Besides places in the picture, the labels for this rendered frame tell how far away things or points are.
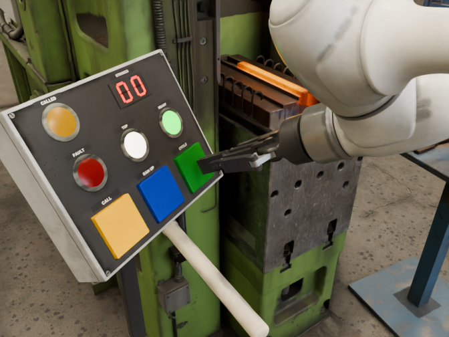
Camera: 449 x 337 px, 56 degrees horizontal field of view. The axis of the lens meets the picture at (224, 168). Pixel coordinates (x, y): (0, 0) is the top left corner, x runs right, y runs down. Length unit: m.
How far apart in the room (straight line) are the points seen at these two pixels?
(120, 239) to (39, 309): 1.36
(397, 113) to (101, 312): 1.59
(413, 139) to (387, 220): 1.87
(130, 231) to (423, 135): 0.44
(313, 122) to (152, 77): 0.33
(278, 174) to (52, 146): 0.65
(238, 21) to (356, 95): 1.13
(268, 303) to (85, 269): 0.90
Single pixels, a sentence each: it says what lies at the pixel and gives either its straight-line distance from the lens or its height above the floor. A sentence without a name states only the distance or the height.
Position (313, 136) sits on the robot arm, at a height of 1.16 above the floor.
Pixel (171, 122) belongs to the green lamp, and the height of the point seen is 1.09.
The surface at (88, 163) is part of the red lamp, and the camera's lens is 0.66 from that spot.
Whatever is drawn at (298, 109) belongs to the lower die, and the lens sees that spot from 1.16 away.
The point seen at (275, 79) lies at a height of 1.01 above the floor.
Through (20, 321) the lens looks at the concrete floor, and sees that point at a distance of 2.00.
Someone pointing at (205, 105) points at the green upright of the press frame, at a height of 0.97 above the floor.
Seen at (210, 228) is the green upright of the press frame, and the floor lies 0.55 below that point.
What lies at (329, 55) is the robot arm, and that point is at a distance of 0.43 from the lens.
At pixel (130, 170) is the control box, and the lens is 0.71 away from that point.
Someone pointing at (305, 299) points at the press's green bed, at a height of 0.16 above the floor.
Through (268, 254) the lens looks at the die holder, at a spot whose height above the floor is 0.55.
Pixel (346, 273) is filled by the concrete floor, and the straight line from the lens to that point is 2.06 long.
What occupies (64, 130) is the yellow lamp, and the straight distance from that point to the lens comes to 0.66.
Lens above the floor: 1.43
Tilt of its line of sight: 32 degrees down
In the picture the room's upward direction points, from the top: straight up
